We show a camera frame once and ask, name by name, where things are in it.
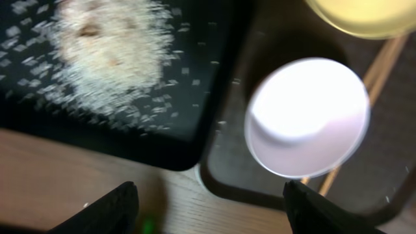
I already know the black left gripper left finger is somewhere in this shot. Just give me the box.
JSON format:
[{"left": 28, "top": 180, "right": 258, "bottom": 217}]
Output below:
[{"left": 48, "top": 181, "right": 139, "bottom": 234}]

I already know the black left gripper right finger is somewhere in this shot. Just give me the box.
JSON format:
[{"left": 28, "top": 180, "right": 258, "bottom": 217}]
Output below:
[{"left": 283, "top": 180, "right": 384, "bottom": 234}]

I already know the pink white bowl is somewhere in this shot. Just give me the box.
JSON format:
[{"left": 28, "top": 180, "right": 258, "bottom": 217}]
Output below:
[{"left": 244, "top": 57, "right": 371, "bottom": 179}]

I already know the pile of rice grains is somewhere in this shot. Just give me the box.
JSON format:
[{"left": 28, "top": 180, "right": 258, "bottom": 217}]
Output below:
[{"left": 45, "top": 0, "right": 176, "bottom": 116}]

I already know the dark brown serving tray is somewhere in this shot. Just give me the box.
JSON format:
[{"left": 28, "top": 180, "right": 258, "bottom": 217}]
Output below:
[{"left": 199, "top": 1, "right": 415, "bottom": 226}]

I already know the yellow plate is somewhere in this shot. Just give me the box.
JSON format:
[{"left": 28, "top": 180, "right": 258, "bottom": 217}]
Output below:
[{"left": 305, "top": 0, "right": 415, "bottom": 40}]

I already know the black plastic bin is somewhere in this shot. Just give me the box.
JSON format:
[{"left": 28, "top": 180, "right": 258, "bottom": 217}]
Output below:
[{"left": 1, "top": 1, "right": 254, "bottom": 171}]

